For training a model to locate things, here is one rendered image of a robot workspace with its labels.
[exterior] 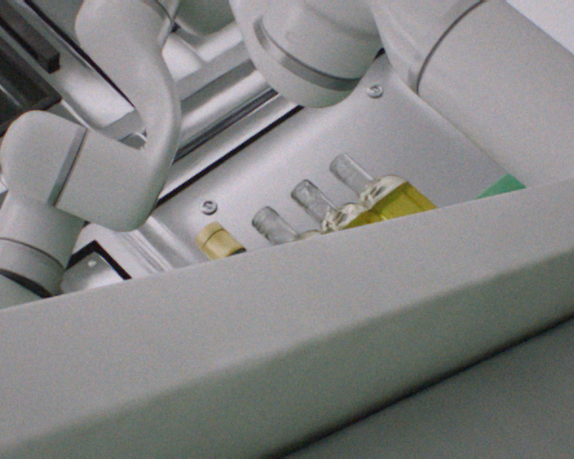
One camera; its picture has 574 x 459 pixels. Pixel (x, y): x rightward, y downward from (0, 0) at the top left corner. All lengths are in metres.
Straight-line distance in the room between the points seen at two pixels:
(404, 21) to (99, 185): 0.32
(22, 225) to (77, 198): 0.07
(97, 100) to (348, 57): 0.71
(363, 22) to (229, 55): 0.72
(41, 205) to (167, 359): 0.92
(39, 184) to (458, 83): 0.39
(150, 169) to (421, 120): 0.59
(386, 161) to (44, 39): 0.47
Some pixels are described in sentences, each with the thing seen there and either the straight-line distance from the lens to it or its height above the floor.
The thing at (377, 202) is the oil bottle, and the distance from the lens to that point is 1.38.
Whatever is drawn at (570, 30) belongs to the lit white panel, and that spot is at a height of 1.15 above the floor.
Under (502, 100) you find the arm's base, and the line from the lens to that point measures 0.93.
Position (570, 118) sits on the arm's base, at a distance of 0.91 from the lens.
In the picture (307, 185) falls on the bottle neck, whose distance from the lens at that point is 1.40.
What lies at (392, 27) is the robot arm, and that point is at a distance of 0.97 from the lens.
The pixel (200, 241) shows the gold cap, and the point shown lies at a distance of 1.35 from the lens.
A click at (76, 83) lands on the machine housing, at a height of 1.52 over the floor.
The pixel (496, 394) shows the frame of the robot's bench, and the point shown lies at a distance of 0.44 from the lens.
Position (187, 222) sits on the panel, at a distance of 1.53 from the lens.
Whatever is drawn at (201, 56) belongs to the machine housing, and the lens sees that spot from 1.74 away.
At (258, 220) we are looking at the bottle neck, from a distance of 1.37.
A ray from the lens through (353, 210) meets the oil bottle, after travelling 1.37.
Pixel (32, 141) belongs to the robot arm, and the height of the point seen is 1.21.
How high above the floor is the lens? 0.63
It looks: 20 degrees up
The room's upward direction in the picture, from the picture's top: 46 degrees counter-clockwise
